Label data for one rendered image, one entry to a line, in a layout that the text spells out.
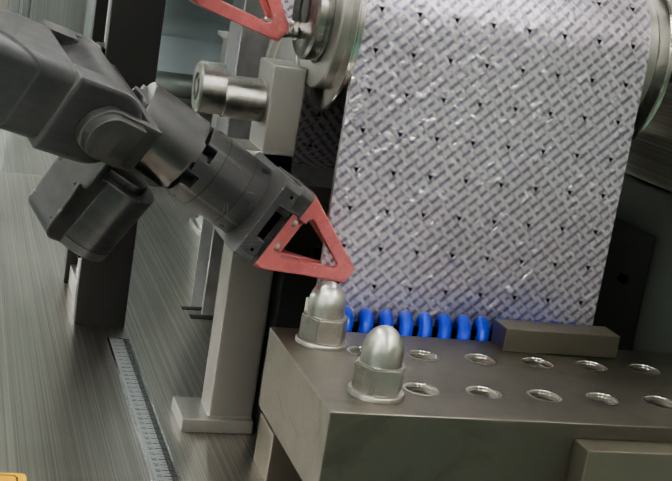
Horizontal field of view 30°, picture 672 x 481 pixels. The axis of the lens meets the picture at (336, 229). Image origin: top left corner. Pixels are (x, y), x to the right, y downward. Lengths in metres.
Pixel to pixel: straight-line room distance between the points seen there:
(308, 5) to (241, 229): 0.18
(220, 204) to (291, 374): 0.13
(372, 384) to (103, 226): 0.23
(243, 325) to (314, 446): 0.26
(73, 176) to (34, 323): 0.41
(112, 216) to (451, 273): 0.27
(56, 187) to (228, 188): 0.12
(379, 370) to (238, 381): 0.28
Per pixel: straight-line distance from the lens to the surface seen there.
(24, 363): 1.15
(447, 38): 0.93
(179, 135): 0.87
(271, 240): 0.90
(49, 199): 0.89
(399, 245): 0.95
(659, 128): 1.15
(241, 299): 1.02
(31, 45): 0.78
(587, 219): 1.01
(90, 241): 0.89
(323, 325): 0.86
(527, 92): 0.96
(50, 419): 1.04
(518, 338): 0.94
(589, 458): 0.81
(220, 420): 1.04
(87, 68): 0.82
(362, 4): 0.90
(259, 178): 0.89
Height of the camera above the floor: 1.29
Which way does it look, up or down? 12 degrees down
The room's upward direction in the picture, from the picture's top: 9 degrees clockwise
